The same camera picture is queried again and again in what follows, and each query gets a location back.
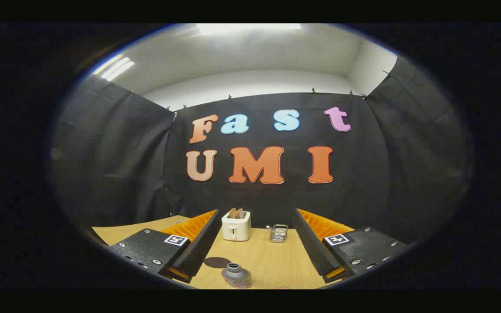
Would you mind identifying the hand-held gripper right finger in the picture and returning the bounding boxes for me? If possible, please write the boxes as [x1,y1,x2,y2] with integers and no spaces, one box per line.
[292,208,409,284]

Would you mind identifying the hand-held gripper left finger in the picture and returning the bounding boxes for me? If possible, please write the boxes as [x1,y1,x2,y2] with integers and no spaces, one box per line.
[110,209,220,284]

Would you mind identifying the dark brown round coaster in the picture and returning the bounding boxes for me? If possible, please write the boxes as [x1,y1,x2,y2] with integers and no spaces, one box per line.
[203,257,232,269]

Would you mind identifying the silver juice bottle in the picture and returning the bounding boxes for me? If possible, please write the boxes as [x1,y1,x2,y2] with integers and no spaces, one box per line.
[221,263,252,289]

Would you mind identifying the white toaster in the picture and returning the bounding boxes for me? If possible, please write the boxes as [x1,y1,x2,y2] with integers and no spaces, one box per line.
[222,211,252,242]

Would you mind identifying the wooden table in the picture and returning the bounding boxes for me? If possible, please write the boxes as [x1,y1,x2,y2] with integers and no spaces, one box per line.
[92,215,355,290]

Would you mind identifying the striped ceiling light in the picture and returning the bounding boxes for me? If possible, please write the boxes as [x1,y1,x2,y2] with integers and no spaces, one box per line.
[94,54,136,82]

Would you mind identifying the long ceiling light panel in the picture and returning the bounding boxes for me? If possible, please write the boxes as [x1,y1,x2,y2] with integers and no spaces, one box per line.
[196,23,302,36]

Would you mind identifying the metal wire basket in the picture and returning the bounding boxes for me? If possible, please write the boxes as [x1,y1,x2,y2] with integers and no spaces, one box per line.
[266,224,289,243]

